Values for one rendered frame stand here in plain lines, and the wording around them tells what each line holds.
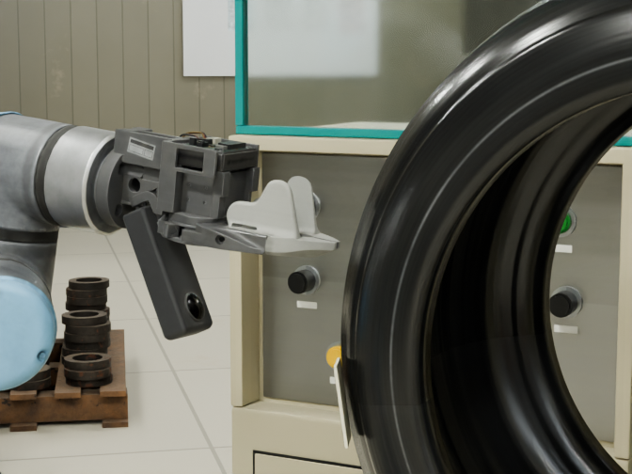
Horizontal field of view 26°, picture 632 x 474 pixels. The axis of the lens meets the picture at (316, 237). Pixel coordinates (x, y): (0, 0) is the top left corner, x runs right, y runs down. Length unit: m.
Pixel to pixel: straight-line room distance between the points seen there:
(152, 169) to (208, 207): 0.07
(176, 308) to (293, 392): 0.76
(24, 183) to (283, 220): 0.24
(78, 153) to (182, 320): 0.17
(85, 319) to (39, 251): 4.13
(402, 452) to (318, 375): 0.90
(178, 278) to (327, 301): 0.70
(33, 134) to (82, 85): 9.74
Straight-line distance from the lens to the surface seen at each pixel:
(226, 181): 1.11
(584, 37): 0.89
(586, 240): 1.69
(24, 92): 10.94
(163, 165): 1.13
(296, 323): 1.86
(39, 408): 5.21
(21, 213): 1.22
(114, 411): 5.21
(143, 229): 1.16
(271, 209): 1.09
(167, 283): 1.15
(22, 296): 1.09
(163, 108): 11.01
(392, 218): 0.95
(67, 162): 1.17
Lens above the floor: 1.38
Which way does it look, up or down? 8 degrees down
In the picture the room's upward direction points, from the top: straight up
